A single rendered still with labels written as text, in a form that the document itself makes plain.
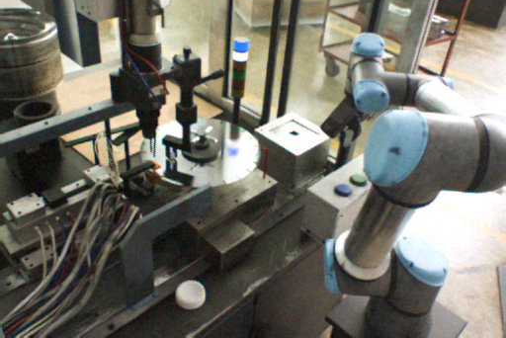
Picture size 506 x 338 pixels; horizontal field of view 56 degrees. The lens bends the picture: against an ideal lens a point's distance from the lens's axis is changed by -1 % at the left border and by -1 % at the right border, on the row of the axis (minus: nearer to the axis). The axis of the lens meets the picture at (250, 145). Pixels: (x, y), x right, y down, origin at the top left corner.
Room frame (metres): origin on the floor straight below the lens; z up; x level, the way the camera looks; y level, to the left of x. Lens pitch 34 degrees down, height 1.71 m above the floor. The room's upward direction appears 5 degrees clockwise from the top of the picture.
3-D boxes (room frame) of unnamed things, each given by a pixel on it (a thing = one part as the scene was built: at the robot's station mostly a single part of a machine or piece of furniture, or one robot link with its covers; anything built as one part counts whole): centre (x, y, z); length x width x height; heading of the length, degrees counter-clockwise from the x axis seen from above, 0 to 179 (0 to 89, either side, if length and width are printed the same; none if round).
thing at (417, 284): (0.73, -0.39, 0.91); 0.13 x 0.12 x 0.14; 90
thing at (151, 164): (0.93, 0.26, 0.95); 0.10 x 0.03 x 0.07; 138
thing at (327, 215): (1.08, -0.30, 0.82); 0.28 x 0.11 x 0.15; 138
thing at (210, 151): (1.07, 0.13, 0.96); 0.11 x 0.11 x 0.03
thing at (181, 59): (1.00, 0.16, 1.17); 0.06 x 0.05 x 0.20; 129
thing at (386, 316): (0.73, -0.39, 0.80); 0.15 x 0.15 x 0.10
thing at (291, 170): (1.28, -0.14, 0.82); 0.18 x 0.18 x 0.15; 48
